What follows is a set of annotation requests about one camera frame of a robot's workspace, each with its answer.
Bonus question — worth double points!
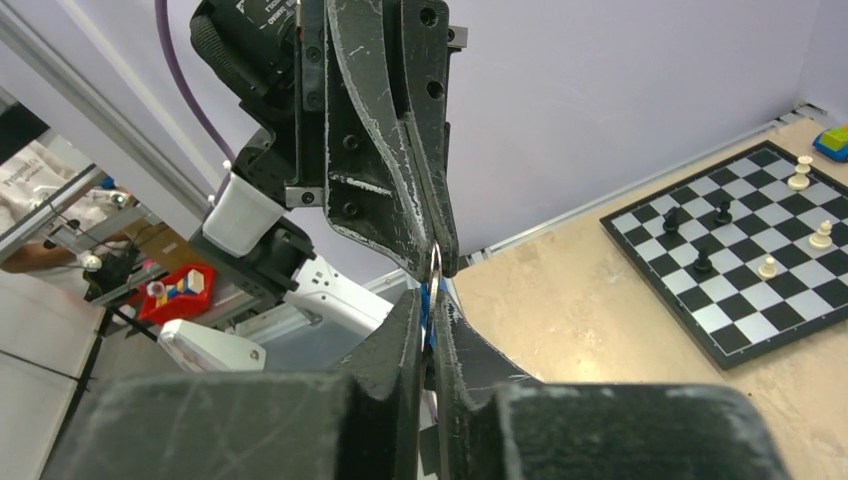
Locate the white chess pawn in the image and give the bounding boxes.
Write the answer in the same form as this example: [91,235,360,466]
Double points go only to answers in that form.
[758,256,778,280]

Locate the stacked colourful toy blocks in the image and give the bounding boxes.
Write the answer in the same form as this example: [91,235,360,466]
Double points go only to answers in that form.
[812,125,848,164]

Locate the white chess piece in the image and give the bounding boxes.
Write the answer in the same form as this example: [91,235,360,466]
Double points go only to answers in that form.
[808,220,833,250]
[786,155,813,191]

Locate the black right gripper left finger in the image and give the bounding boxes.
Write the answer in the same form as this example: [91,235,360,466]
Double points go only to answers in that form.
[44,289,422,479]

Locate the red plastic bin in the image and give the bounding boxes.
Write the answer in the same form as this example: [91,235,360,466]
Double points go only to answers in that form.
[139,264,217,325]

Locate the black and white chessboard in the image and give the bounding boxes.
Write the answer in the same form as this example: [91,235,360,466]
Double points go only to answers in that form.
[601,141,847,369]

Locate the blue key tag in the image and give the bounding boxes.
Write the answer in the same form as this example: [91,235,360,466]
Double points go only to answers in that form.
[419,279,453,350]

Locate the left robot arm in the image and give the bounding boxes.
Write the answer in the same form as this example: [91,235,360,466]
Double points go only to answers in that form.
[189,1,466,348]

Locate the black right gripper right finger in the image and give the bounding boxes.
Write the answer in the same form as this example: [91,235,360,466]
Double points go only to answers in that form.
[430,292,790,479]

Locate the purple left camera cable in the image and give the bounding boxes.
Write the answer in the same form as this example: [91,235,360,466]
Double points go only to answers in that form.
[154,0,238,164]

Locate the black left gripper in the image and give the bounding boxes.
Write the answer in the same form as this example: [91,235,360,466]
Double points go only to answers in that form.
[301,1,467,281]

